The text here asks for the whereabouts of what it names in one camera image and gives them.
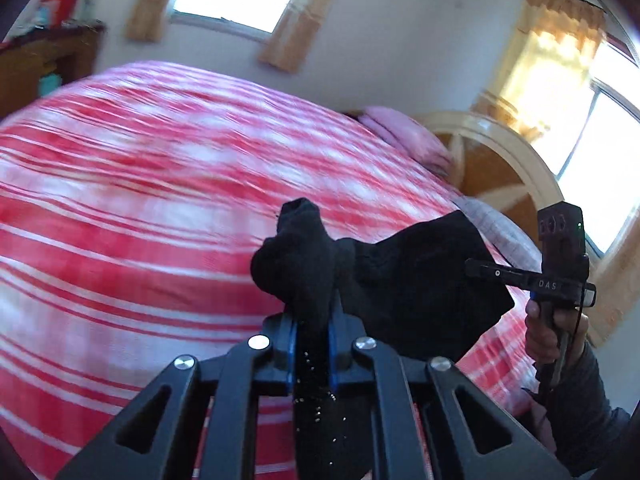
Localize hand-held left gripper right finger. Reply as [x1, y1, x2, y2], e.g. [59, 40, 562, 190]
[327, 305, 573, 480]

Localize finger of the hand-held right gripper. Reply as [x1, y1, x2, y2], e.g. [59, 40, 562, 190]
[465, 258, 529, 289]

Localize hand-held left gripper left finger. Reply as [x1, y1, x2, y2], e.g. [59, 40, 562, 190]
[54, 312, 301, 480]

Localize black pants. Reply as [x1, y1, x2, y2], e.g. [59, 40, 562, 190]
[250, 198, 516, 480]

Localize person's right forearm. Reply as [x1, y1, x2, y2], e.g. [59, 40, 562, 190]
[537, 340, 632, 478]

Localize person's right hand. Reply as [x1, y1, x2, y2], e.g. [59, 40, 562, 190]
[524, 297, 587, 365]

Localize grey striped sheet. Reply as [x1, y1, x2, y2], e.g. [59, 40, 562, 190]
[452, 194, 543, 268]

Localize cream wooden headboard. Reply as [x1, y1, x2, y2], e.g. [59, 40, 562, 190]
[415, 110, 621, 348]

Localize large side window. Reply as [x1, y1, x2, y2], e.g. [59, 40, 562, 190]
[555, 42, 640, 257]

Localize pink pillow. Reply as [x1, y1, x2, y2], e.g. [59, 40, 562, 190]
[357, 106, 456, 177]

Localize yellow sheer curtain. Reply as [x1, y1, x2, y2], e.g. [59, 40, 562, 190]
[470, 0, 608, 143]

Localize red plaid blanket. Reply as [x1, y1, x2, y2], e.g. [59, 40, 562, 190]
[0, 60, 543, 480]

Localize beige patterned curtain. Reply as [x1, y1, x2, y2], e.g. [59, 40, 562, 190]
[257, 0, 353, 72]
[124, 0, 188, 43]

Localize brown wooden desk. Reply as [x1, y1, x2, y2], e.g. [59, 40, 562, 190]
[0, 25, 108, 121]

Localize red gift bag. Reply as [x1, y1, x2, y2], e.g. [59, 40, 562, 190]
[40, 0, 81, 27]

